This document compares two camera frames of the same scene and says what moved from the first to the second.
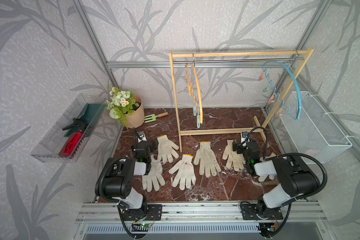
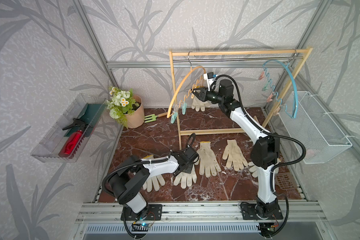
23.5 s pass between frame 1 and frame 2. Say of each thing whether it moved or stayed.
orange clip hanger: moved
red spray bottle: stayed
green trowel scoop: stayed
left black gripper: moved
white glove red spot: stayed
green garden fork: stayed
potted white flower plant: stayed
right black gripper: moved
